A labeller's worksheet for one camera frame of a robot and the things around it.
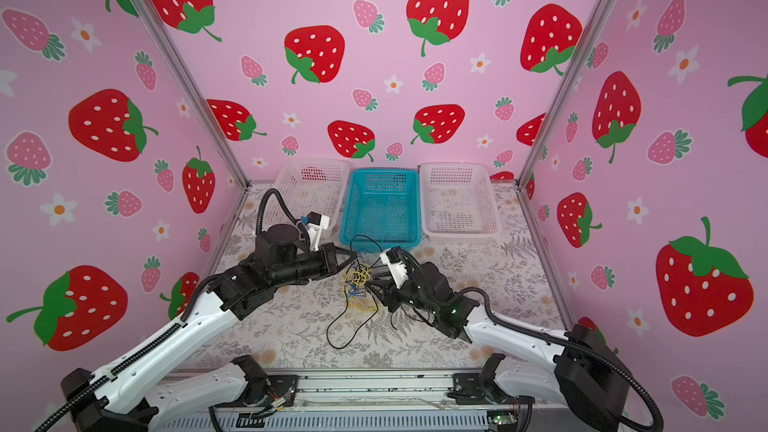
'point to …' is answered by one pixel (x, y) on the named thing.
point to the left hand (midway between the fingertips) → (358, 254)
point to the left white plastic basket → (311, 185)
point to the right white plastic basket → (458, 203)
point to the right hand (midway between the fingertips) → (368, 281)
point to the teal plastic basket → (381, 209)
